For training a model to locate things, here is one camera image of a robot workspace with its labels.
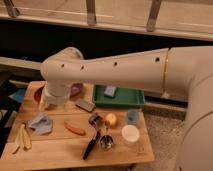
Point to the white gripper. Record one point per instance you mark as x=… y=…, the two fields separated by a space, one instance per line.
x=54 y=94

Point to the blue grey towel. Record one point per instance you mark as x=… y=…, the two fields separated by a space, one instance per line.
x=41 y=124

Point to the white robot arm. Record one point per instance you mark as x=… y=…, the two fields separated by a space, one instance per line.
x=181 y=71

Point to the orange bowl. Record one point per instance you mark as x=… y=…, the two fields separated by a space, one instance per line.
x=37 y=94

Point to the purple bowl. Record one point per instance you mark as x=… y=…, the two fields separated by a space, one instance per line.
x=76 y=89

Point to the blue object at left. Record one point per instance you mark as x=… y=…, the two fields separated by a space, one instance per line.
x=18 y=95

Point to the orange carrot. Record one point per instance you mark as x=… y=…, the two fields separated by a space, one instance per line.
x=75 y=130

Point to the grey eraser block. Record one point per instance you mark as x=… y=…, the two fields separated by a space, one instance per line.
x=85 y=105

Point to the wooden board table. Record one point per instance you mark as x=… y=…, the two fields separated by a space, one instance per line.
x=64 y=149

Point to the blue sponge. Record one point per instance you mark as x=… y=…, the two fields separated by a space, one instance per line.
x=110 y=91

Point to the yellow orange ball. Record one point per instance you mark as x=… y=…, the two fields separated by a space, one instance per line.
x=111 y=119

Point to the metal measuring spoon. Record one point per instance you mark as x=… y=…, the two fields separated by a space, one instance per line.
x=106 y=141

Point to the green plastic tray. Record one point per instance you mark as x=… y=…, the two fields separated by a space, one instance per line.
x=124 y=98

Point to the blue plastic cup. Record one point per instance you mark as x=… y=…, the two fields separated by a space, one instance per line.
x=132 y=116

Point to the white lidded container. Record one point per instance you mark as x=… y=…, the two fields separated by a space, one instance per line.
x=130 y=134

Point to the black handled peeler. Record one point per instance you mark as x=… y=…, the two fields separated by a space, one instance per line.
x=91 y=145

